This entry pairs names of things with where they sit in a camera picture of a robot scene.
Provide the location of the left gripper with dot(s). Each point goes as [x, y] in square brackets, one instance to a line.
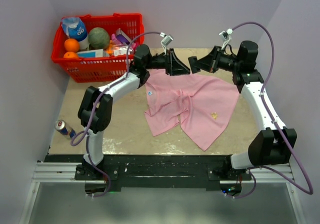
[173, 66]

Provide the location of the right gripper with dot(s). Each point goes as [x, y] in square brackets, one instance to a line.
[211, 62]

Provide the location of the pink garment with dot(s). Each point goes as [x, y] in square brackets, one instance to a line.
[188, 101]

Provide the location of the gold rhinestone brooch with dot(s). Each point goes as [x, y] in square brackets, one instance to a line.
[214, 115]

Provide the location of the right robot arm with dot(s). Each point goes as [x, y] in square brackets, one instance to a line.
[273, 143]

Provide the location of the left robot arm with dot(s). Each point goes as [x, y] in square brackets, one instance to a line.
[96, 106]

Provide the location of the pink white snack packet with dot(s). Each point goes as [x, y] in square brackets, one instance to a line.
[119, 50]

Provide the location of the purple white box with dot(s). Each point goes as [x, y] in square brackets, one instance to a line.
[120, 37]

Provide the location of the red plastic shopping basket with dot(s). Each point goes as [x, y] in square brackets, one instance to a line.
[98, 69]

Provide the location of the white blue carton box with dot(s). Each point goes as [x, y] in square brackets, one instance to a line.
[99, 53]

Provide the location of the green melon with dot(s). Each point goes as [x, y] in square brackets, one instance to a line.
[99, 38]

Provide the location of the orange fruit lower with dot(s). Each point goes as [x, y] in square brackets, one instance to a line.
[70, 55]

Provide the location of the orange fruit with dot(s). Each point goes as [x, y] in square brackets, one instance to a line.
[71, 45]
[70, 55]

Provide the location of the orange fruit upper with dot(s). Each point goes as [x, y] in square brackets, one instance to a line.
[71, 45]

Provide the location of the blue white plastic bag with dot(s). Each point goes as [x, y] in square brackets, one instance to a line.
[75, 28]

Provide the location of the energy drink can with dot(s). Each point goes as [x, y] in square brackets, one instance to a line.
[64, 129]

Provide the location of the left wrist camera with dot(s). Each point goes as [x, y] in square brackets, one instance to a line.
[166, 40]

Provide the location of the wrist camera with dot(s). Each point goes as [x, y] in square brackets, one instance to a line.
[226, 37]
[166, 40]

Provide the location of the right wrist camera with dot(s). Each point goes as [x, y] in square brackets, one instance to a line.
[226, 37]

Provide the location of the black metal base frame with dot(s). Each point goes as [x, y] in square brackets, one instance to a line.
[220, 164]

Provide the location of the aluminium rail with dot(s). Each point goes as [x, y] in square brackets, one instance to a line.
[67, 172]

